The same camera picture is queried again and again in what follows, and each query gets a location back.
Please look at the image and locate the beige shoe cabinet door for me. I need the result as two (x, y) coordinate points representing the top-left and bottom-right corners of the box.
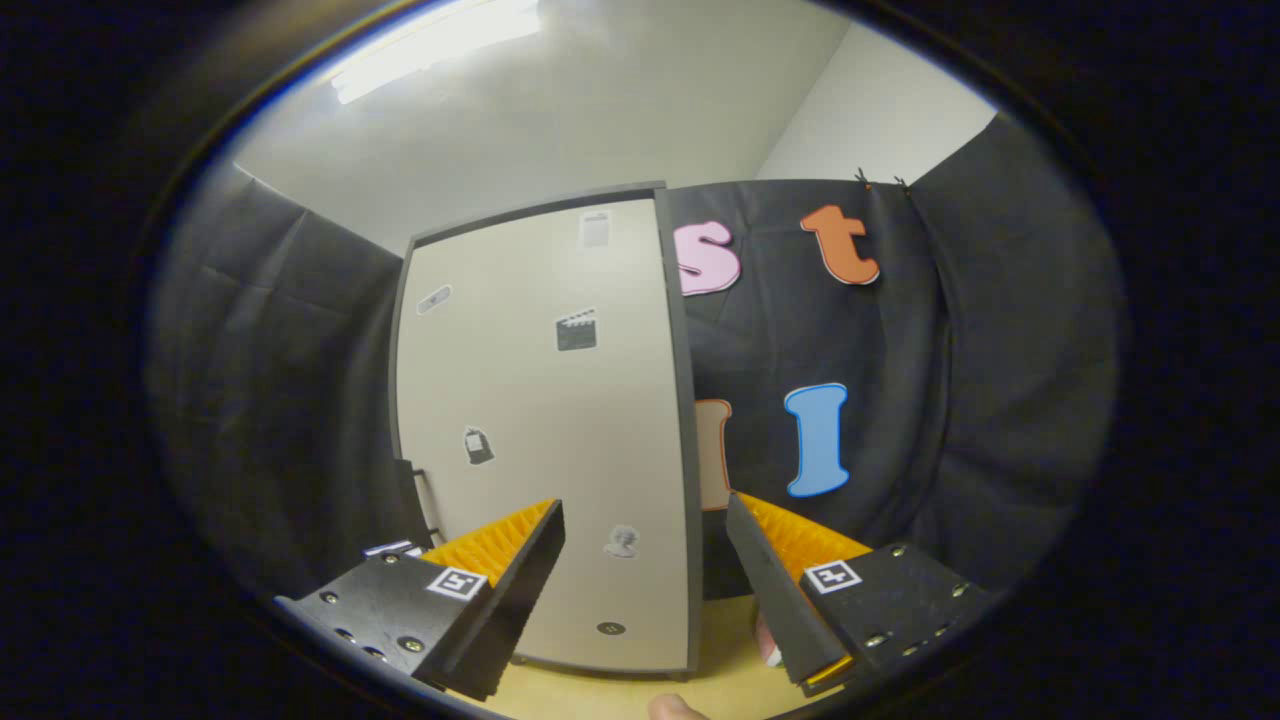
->
(397, 200), (691, 673)

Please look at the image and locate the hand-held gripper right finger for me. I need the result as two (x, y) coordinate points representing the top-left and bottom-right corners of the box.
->
(725, 491), (1001, 698)

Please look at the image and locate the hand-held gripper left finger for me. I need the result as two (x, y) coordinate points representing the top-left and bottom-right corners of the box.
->
(275, 497), (566, 703)

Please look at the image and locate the grey shoe cabinet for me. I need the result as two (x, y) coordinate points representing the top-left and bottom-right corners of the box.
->
(388, 180), (706, 681)

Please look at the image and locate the black backdrop cloth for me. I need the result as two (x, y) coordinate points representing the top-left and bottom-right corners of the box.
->
(145, 115), (1121, 601)

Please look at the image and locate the black door handle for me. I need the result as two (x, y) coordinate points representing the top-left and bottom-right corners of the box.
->
(398, 458), (446, 546)

